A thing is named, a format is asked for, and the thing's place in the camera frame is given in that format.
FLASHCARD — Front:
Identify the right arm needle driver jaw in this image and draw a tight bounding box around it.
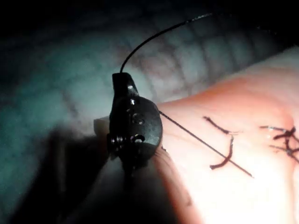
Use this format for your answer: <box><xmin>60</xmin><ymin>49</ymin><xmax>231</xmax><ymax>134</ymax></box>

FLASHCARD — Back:
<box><xmin>112</xmin><ymin>72</ymin><xmax>141</xmax><ymax>98</ymax></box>

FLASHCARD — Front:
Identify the right arm needle driver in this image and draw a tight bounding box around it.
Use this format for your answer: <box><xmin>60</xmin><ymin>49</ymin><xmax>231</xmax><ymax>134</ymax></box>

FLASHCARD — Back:
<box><xmin>107</xmin><ymin>92</ymin><xmax>164</xmax><ymax>153</ymax></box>

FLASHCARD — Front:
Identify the blue-green cloth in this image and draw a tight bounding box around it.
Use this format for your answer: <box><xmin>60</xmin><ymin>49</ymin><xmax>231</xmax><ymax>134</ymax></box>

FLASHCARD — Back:
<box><xmin>0</xmin><ymin>9</ymin><xmax>299</xmax><ymax>178</ymax></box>

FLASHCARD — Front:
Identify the short black thread piece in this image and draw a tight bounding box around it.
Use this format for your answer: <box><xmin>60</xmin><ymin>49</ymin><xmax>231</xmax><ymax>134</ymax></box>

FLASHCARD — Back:
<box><xmin>209</xmin><ymin>134</ymin><xmax>235</xmax><ymax>171</ymax></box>
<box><xmin>202</xmin><ymin>115</ymin><xmax>243</xmax><ymax>137</ymax></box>

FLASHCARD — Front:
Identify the tissue pad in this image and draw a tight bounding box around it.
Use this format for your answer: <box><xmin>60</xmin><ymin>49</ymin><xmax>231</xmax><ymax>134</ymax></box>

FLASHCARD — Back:
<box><xmin>93</xmin><ymin>46</ymin><xmax>299</xmax><ymax>224</ymax></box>

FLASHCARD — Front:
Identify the black stitching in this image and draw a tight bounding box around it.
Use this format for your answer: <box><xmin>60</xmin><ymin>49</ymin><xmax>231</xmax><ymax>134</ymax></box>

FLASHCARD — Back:
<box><xmin>259</xmin><ymin>125</ymin><xmax>299</xmax><ymax>162</ymax></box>

